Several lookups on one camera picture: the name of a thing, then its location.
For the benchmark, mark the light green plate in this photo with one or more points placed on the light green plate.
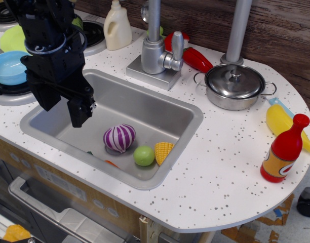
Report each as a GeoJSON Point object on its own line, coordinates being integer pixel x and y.
{"type": "Point", "coordinates": [13, 40]}

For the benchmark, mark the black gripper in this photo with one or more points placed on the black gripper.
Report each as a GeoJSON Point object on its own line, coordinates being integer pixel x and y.
{"type": "Point", "coordinates": [53, 76]}

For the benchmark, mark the silver vertical pole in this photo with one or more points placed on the silver vertical pole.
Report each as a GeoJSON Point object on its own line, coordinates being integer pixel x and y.
{"type": "Point", "coordinates": [237, 33]}

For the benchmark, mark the stove burner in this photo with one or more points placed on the stove burner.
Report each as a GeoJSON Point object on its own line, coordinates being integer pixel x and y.
{"type": "Point", "coordinates": [7, 20]}
{"type": "Point", "coordinates": [95, 37]}
{"type": "Point", "coordinates": [16, 95]}

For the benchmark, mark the silver round knob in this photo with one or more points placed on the silver round knob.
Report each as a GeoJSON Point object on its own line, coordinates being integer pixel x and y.
{"type": "Point", "coordinates": [145, 12]}

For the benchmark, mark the back left stove burner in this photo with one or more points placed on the back left stove burner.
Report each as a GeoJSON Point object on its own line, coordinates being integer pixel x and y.
{"type": "Point", "coordinates": [7, 20]}

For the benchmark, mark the steel pot lid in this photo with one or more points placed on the steel pot lid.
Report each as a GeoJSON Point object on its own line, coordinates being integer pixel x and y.
{"type": "Point", "coordinates": [234, 81]}

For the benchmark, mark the purple striped toy onion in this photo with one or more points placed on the purple striped toy onion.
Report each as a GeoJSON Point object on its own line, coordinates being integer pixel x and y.
{"type": "Point", "coordinates": [119, 138]}

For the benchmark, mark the orange toy carrot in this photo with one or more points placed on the orange toy carrot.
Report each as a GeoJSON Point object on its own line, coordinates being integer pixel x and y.
{"type": "Point", "coordinates": [109, 162]}

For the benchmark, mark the red ketchup bottle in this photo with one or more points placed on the red ketchup bottle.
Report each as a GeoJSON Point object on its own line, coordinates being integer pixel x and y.
{"type": "Point", "coordinates": [284, 151]}

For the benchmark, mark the cream detergent bottle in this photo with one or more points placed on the cream detergent bottle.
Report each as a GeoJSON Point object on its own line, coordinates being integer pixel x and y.
{"type": "Point", "coordinates": [117, 28]}

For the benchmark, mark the back right stove burner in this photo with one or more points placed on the back right stove burner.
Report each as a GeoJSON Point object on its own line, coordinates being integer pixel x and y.
{"type": "Point", "coordinates": [95, 37]}

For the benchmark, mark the green toy lime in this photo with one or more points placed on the green toy lime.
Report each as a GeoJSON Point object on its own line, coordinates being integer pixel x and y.
{"type": "Point", "coordinates": [144, 155]}

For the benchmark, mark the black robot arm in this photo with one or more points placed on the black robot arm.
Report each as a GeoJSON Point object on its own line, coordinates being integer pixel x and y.
{"type": "Point", "coordinates": [48, 27]}

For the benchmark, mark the silver toy faucet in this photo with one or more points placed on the silver toy faucet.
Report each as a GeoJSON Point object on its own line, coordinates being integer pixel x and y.
{"type": "Point", "coordinates": [155, 65]}

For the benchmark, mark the grey sink basin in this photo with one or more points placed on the grey sink basin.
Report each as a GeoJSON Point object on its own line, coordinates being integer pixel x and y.
{"type": "Point", "coordinates": [155, 118]}

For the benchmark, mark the yellow toy corn piece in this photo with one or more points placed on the yellow toy corn piece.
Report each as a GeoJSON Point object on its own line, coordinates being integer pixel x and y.
{"type": "Point", "coordinates": [161, 151]}

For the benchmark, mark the yellow toy banana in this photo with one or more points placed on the yellow toy banana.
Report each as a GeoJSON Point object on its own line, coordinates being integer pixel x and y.
{"type": "Point", "coordinates": [279, 121]}

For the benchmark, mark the blue plastic bowl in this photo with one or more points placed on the blue plastic bowl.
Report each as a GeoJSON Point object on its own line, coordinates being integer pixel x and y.
{"type": "Point", "coordinates": [12, 71]}

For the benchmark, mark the light blue utensil handle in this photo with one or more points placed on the light blue utensil handle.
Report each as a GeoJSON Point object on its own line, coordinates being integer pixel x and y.
{"type": "Point", "coordinates": [275, 100]}

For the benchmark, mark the grey oven door handle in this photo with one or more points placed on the grey oven door handle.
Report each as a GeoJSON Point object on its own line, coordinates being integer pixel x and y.
{"type": "Point", "coordinates": [59, 221]}

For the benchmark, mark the stainless steel pot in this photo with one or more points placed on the stainless steel pot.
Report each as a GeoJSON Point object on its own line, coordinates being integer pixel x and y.
{"type": "Point", "coordinates": [235, 104]}

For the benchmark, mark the red toy pepper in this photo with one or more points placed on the red toy pepper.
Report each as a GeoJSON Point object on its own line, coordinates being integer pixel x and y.
{"type": "Point", "coordinates": [196, 60]}

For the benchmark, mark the black caster wheel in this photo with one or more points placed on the black caster wheel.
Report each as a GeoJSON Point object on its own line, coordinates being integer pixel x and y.
{"type": "Point", "coordinates": [303, 204]}

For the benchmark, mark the yellow cloth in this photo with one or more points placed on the yellow cloth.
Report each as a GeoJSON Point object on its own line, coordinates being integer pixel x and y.
{"type": "Point", "coordinates": [15, 233]}

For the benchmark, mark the front left stove burner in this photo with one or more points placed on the front left stove burner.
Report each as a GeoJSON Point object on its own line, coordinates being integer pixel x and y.
{"type": "Point", "coordinates": [16, 95]}

